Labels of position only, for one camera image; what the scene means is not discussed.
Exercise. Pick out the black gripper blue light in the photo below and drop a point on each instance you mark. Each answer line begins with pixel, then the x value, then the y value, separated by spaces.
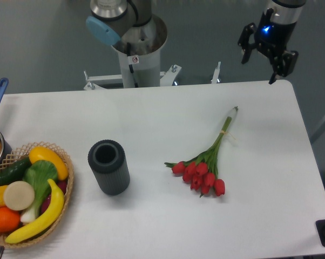
pixel 271 38

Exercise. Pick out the red tulip bouquet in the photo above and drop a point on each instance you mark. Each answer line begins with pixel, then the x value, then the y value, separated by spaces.
pixel 201 172

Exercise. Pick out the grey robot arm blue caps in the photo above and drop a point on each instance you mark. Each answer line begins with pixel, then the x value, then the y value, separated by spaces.
pixel 123 15

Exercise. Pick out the dark grey ribbed vase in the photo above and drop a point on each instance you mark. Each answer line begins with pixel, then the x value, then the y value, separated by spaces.
pixel 107 160

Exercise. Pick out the green bok choy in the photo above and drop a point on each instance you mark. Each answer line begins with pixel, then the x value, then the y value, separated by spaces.
pixel 37 176

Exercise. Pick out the yellow banana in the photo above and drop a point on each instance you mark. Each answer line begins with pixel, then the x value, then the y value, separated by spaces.
pixel 43 221

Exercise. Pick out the woven wicker basket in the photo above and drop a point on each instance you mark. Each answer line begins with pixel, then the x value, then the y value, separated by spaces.
pixel 21 153

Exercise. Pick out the green cucumber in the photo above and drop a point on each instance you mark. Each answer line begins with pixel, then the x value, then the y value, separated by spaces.
pixel 14 172

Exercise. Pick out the beige round disc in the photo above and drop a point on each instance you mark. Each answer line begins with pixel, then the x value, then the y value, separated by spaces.
pixel 19 195

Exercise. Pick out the orange fruit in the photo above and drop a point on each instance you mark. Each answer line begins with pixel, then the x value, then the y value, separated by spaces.
pixel 9 220

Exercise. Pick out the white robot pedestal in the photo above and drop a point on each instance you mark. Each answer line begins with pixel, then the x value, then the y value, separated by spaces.
pixel 138 52

